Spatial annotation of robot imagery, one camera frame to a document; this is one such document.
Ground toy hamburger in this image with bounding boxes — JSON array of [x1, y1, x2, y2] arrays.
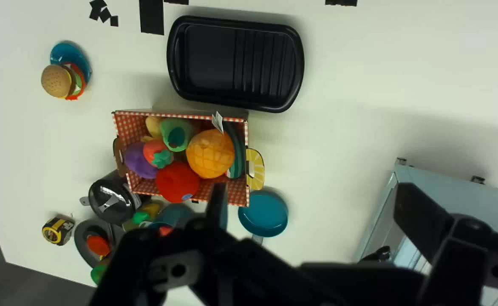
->
[[40, 62, 89, 104]]

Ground dark green plush item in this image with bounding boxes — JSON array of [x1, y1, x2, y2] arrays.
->
[[227, 123, 249, 183]]

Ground red plush strawberry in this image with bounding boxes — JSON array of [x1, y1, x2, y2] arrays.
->
[[142, 140, 176, 172]]

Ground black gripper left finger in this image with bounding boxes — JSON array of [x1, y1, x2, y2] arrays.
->
[[204, 183, 230, 228]]

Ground red toy food piece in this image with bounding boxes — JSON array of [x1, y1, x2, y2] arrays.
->
[[85, 234, 113, 259]]

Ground blue toy plate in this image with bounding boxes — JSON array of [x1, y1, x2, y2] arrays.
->
[[48, 40, 94, 86]]

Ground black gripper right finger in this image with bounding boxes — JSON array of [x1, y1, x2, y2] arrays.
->
[[393, 183, 453, 269]]

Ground black ribbed plastic tray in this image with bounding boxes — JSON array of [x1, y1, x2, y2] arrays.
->
[[165, 14, 306, 115]]

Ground dark transparent pot lid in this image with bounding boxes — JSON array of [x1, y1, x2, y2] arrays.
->
[[87, 176, 138, 225]]

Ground red plush tomato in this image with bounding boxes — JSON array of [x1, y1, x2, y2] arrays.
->
[[155, 162, 203, 206]]

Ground purple plush eggplant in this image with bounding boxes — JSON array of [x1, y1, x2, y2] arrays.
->
[[123, 142, 160, 183]]

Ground green toy food piece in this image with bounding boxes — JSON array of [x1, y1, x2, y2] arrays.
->
[[91, 262, 111, 288]]

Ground yellow black tape measure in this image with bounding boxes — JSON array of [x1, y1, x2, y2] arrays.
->
[[41, 213, 79, 249]]

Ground orange plush pineapple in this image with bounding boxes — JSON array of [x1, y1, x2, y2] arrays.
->
[[184, 128, 238, 181]]

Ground red checkered fabric box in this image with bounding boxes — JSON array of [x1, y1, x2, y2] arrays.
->
[[111, 109, 252, 210]]

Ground yellow toy pineapple slice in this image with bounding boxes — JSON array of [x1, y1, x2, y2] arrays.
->
[[244, 147, 267, 193]]

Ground green plush avocado half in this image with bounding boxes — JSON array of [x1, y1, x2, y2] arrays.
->
[[159, 118, 198, 155]]

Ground light blue metal box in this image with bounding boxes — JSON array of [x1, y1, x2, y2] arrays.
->
[[354, 157, 498, 306]]

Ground teal toy plate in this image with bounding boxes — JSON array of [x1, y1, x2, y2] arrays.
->
[[237, 189, 291, 240]]

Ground yellow plush fruit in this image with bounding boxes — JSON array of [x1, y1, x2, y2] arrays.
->
[[143, 116, 165, 142]]

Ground white fabric tag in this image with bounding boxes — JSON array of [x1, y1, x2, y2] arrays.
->
[[210, 111, 228, 133]]

